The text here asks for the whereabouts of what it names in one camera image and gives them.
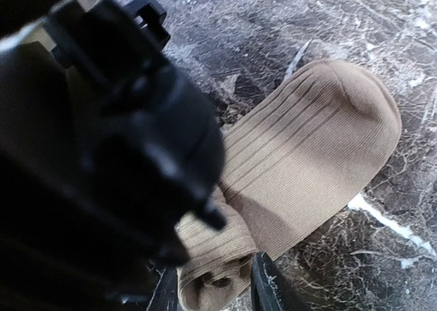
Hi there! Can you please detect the tan plain sock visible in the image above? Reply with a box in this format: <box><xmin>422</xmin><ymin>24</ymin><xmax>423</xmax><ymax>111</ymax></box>
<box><xmin>178</xmin><ymin>59</ymin><xmax>401</xmax><ymax>310</ymax></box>

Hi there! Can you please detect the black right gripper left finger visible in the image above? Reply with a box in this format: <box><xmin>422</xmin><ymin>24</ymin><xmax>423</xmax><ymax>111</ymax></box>
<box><xmin>147</xmin><ymin>267</ymin><xmax>180</xmax><ymax>311</ymax></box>

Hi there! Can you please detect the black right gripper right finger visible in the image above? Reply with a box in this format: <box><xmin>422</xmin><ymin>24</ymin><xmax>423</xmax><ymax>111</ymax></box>
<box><xmin>251</xmin><ymin>252</ymin><xmax>310</xmax><ymax>311</ymax></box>

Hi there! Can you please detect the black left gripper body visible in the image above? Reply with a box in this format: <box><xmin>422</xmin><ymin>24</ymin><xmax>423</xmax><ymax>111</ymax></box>
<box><xmin>1</xmin><ymin>0</ymin><xmax>226</xmax><ymax>310</ymax></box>

